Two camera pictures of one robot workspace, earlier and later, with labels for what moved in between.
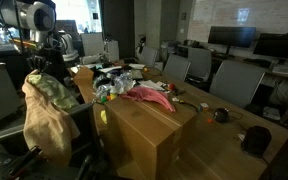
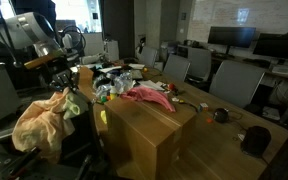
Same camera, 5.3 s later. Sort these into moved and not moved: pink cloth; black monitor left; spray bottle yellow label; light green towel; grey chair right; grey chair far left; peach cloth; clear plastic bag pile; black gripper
Moved: black gripper; peach cloth; light green towel
Not moved: pink cloth; spray bottle yellow label; grey chair right; grey chair far left; black monitor left; clear plastic bag pile
